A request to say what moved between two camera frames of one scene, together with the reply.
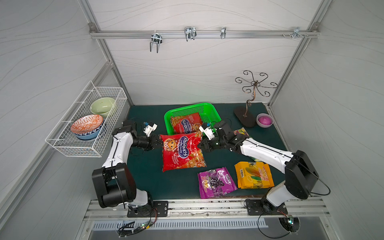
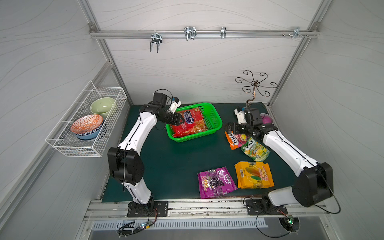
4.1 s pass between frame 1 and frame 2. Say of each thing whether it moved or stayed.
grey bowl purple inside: stayed
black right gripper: moved
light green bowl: stayed
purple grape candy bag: stayed
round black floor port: stayed
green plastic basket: stayed
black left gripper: moved
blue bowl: stayed
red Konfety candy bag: moved
